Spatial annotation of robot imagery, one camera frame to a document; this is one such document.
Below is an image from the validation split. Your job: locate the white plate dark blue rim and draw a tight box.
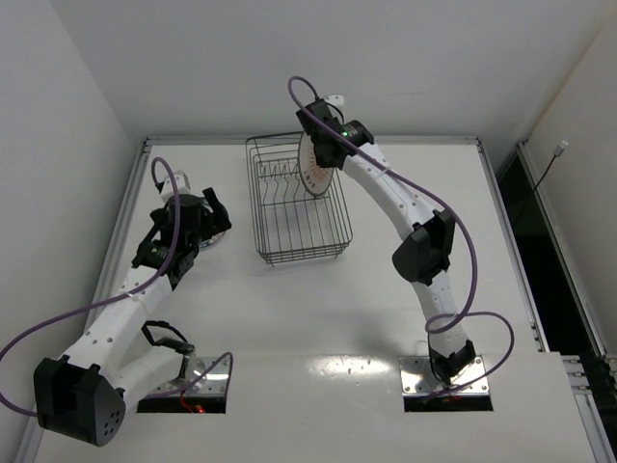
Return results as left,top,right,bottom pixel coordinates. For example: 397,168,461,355
200,231,226,251

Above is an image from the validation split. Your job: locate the orange sunburst plate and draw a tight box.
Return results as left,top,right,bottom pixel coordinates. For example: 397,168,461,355
297,133,334,198

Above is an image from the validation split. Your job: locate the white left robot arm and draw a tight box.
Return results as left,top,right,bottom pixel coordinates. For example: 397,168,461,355
34,188,231,447

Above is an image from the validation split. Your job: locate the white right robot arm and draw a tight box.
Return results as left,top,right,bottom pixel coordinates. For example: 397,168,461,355
296,98,475,385

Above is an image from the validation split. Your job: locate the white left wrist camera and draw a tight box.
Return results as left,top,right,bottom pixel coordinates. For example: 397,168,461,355
159,170,191,203

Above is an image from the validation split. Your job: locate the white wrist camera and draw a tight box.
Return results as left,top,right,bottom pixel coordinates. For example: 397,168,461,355
159,170,191,203
323,95,345,108

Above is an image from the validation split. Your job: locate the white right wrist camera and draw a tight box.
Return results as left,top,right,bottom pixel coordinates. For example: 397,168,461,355
323,95,345,108

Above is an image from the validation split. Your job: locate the grey wire dish rack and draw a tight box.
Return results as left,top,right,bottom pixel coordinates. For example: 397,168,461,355
245,132,353,266

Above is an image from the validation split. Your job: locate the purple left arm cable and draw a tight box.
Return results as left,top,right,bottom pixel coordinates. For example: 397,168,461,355
0,156,234,419

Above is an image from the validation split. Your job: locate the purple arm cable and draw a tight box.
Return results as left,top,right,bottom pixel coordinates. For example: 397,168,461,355
287,75,515,401
0,156,234,419

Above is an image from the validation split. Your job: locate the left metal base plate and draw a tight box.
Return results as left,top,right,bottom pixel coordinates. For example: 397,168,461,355
157,355,233,397

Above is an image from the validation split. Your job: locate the metal base plate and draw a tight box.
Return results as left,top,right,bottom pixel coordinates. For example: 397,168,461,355
157,355,233,397
399,356,490,398

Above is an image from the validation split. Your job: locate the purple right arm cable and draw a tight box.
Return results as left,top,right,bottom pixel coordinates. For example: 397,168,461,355
287,75,515,401

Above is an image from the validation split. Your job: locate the white wall plug with cable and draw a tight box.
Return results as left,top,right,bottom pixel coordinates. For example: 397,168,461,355
531,140,569,195

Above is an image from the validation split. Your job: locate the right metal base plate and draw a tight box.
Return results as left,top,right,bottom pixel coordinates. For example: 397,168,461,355
399,356,490,398

